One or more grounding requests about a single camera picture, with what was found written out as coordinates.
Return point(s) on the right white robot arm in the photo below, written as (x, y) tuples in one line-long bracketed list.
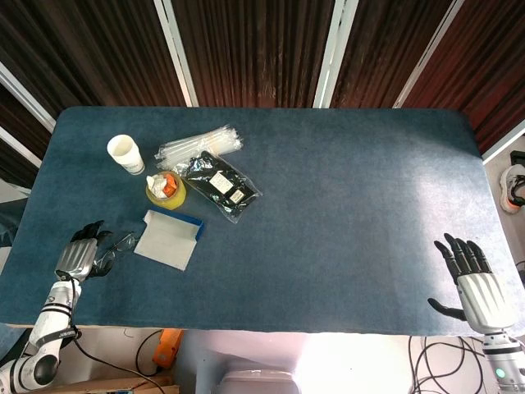
[(504, 361)]

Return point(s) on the white plastic base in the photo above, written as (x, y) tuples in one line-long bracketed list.
[(258, 382)]

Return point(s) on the yellow tape roll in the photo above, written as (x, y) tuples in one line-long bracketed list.
[(172, 201)]

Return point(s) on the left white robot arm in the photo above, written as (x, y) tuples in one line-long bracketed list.
[(49, 320)]

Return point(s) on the thin black frame glasses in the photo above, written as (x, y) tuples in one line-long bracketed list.
[(125, 243)]

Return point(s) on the orange tool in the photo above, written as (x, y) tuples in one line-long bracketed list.
[(167, 346)]

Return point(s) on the black gloves in plastic bag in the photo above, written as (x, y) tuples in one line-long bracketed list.
[(217, 184)]

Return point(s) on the crumpled white paper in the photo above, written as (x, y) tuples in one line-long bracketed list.
[(156, 184)]

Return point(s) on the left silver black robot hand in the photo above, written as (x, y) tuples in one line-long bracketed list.
[(78, 256)]

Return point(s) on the orange wrapper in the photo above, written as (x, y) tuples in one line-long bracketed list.
[(171, 184)]

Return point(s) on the bag of clear straws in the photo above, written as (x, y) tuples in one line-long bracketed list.
[(201, 143)]

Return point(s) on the white frame post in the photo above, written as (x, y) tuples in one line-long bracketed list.
[(334, 57), (428, 57), (18, 143), (178, 57), (26, 98)]

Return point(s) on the dark brown curtain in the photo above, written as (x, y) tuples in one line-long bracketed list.
[(258, 49)]

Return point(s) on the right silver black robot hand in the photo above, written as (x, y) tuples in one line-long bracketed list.
[(482, 295)]

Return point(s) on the white orange sneaker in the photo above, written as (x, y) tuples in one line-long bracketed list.
[(512, 189)]

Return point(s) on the blue folding glasses case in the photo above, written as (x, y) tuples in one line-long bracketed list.
[(166, 242)]

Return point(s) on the blue table cloth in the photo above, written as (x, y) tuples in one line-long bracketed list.
[(328, 213)]

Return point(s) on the stack of white paper cups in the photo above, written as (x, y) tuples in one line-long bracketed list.
[(125, 154)]

